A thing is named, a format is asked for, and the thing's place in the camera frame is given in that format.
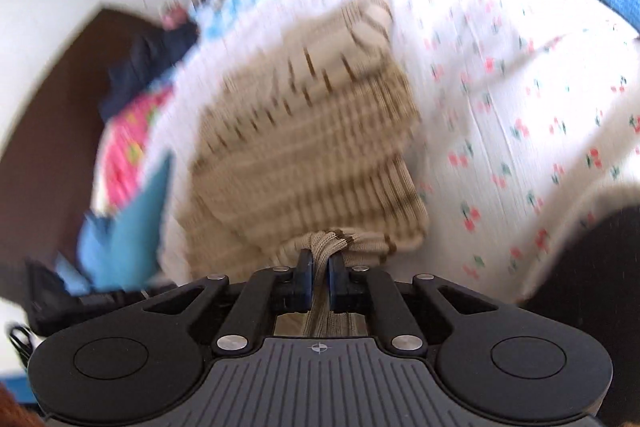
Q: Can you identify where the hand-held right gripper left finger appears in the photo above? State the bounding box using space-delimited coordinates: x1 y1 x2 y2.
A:
144 249 316 356

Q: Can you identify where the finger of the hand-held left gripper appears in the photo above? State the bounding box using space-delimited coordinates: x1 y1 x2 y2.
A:
67 284 177 318

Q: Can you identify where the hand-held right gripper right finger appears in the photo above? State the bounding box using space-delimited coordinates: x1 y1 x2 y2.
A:
328 253 501 356

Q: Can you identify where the beige brown-striped ribbed sweater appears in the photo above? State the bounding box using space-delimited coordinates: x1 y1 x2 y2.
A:
170 0 432 340

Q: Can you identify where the pile of dark clothes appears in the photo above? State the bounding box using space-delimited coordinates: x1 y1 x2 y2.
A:
99 23 201 120

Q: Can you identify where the large blue towel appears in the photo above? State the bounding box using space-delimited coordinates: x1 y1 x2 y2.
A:
55 151 173 295

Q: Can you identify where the pink printed blanket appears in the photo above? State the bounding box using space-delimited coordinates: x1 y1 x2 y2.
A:
97 87 173 212

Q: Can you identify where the dark cloth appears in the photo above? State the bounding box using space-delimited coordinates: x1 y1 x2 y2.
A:
522 202 640 427

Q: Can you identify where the white cherry-print bed sheet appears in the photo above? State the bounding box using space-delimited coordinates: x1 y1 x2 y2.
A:
150 0 640 308

